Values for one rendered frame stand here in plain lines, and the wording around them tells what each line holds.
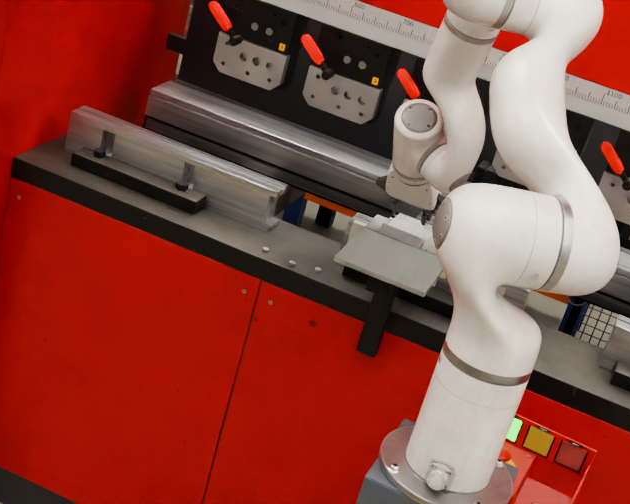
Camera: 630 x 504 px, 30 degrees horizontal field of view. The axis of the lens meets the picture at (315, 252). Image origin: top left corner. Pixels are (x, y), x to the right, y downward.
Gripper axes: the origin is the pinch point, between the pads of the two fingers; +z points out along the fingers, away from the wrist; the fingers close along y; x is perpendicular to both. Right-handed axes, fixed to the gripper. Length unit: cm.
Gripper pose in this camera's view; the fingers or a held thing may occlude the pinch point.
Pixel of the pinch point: (411, 209)
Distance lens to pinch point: 229.2
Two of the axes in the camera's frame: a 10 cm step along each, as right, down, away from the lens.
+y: -9.0, -3.6, 2.2
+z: 0.3, 4.6, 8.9
